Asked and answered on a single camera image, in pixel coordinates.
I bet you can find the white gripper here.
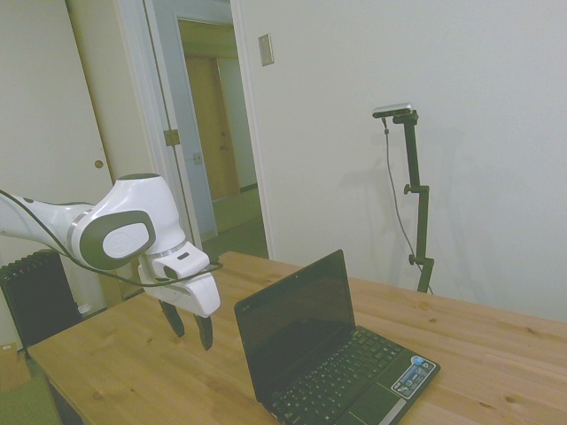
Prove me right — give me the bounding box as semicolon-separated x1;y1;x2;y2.
137;264;221;352

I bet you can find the wooden hallway door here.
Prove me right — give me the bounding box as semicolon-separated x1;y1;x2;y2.
184;55;238;203

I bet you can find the black radiator heater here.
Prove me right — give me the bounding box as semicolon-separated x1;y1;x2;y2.
0;249;83;349

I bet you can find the black camera stand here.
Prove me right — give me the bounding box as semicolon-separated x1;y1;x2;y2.
392;111;436;295

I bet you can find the white closet door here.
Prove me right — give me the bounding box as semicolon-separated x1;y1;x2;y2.
0;0;114;207

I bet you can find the grey camera cable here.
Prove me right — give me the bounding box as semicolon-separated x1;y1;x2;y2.
381;117;421;257

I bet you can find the silver camera on stand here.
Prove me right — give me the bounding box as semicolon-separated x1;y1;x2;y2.
371;102;416;120

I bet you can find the black laptop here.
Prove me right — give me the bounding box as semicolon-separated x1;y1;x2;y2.
233;248;442;425

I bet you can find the white open door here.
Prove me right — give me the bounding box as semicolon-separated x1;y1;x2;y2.
142;0;219;243

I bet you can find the cardboard box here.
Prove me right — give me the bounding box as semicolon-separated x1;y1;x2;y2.
0;340;32;392

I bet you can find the metal wall switch plate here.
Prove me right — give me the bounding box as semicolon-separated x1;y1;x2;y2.
258;33;275;67

